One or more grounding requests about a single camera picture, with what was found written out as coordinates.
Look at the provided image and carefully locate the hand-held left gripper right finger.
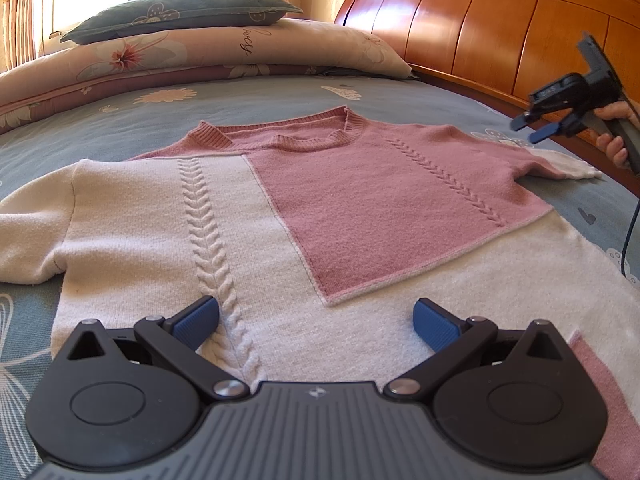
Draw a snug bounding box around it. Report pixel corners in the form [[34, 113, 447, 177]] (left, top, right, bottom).
[[382, 297, 571, 402]]

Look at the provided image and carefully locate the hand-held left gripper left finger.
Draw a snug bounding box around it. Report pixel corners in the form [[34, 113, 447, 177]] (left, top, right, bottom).
[[65, 295, 251, 402]]

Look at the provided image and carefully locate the pink and cream knit sweater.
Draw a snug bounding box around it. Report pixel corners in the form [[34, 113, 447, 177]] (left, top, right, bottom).
[[0, 105, 640, 480]]

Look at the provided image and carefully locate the person's right hand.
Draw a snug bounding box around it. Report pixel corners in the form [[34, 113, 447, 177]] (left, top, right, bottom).
[[595, 101, 640, 170]]

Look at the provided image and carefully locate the wooden headboard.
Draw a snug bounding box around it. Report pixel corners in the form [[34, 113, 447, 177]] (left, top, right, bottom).
[[333, 0, 640, 153]]

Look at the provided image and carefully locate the folded floral quilt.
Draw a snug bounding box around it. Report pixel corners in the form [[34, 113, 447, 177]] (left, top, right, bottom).
[[0, 16, 414, 135]]

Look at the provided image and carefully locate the grey-blue floral pillow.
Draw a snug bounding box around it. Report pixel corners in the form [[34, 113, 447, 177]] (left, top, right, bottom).
[[60, 0, 305, 45]]

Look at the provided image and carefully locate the striped orange curtain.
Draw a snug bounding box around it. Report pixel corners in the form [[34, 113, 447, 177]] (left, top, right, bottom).
[[0, 0, 67, 75]]

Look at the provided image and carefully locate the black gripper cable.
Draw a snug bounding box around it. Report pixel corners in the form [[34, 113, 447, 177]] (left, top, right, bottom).
[[620, 194, 640, 279]]

